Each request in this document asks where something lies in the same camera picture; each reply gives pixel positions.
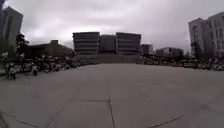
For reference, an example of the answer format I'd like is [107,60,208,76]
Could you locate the grey windowed office building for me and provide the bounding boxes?
[187,11,224,59]

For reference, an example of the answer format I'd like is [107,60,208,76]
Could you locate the tall grey building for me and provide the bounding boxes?
[0,5,24,56]

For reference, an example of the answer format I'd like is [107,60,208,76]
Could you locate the small distant building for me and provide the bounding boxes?
[139,43,155,56]

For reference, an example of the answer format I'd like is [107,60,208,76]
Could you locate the wide dark twin-block building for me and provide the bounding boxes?
[72,31,142,64]

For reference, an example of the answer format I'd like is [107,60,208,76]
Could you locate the row of parked bicycles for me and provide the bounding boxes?
[141,56,224,72]
[0,53,93,80]

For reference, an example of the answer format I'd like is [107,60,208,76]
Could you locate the distant low building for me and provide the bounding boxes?
[154,47,185,59]

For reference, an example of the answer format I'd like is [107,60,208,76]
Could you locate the grey paved slab plaza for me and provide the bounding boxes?
[0,63,224,128]

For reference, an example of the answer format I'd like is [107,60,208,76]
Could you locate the dark tree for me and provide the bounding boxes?
[14,33,30,60]

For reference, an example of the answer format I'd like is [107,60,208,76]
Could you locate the low dark building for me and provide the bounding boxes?
[24,39,74,58]

